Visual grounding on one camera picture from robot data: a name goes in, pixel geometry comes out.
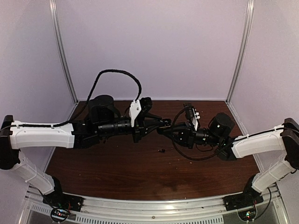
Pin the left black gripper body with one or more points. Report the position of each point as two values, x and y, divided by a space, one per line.
105 129

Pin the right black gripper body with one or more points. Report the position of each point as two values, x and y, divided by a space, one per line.
190 139

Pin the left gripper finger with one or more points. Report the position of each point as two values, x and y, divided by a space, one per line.
151 119
145 130

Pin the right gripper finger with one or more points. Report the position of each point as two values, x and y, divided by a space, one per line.
177 124
167 132

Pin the black earbud charging case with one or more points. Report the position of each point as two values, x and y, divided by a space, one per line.
165 124

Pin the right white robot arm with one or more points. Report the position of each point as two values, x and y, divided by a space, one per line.
284 137

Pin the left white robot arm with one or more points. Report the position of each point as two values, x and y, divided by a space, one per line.
15 135

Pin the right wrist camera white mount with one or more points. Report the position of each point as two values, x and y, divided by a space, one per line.
192 115

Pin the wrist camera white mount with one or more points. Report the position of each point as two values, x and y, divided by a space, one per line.
192 115
137 107

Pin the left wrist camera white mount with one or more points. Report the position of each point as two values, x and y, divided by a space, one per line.
137 107

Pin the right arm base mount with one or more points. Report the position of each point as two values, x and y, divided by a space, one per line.
246 201

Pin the aluminium front rail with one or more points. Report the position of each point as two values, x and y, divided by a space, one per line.
207 210

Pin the left aluminium frame post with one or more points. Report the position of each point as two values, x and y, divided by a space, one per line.
61 51

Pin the aluminium frame post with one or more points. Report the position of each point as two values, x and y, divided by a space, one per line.
244 41
61 51

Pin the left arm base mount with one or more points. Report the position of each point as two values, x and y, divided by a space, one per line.
62 204

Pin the right aluminium frame post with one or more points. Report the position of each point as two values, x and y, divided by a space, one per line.
244 41

